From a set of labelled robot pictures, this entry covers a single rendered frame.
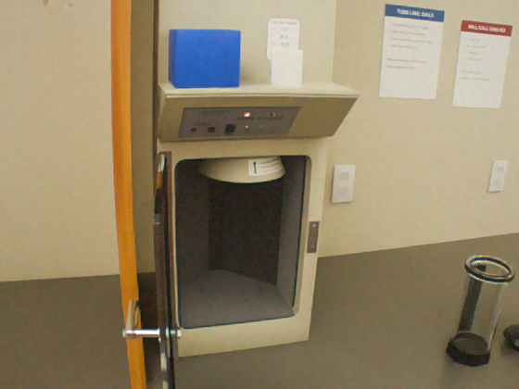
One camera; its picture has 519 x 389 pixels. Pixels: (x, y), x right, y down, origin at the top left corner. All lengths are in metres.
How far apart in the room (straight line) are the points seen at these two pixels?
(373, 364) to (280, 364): 0.20
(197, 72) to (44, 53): 0.62
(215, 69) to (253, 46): 0.14
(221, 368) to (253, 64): 0.60
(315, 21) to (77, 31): 0.62
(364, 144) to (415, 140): 0.19
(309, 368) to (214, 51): 0.66
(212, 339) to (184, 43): 0.61
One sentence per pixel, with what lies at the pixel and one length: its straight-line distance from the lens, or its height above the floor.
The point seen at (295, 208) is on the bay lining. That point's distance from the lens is 1.05.
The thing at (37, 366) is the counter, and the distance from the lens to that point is 1.11.
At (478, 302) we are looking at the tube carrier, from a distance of 1.09.
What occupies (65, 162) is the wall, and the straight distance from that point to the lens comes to 1.34.
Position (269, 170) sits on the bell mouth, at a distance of 0.97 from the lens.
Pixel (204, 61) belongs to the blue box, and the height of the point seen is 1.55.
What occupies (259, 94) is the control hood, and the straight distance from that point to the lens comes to 0.78.
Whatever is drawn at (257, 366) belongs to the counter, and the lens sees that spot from 1.07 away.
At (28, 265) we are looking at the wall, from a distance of 1.46.
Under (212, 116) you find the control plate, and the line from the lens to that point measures 0.81.
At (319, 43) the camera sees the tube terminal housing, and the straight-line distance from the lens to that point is 0.93.
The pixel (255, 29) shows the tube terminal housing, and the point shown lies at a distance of 0.89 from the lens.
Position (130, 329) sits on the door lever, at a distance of 0.71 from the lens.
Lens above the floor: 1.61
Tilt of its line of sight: 19 degrees down
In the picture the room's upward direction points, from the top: 2 degrees clockwise
